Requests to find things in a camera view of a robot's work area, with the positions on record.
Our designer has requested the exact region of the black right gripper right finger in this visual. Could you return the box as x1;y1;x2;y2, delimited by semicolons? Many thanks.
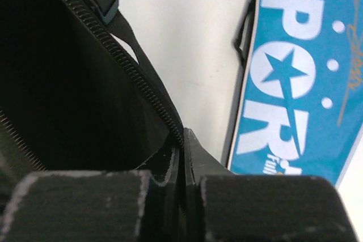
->
184;128;358;241

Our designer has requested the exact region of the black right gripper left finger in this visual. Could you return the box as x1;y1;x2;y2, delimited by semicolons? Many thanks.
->
1;148;180;241

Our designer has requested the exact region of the black racket bag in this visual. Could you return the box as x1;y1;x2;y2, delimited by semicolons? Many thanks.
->
0;0;185;175

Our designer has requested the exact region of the blue racket bag cover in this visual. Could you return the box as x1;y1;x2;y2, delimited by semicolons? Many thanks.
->
227;0;362;185

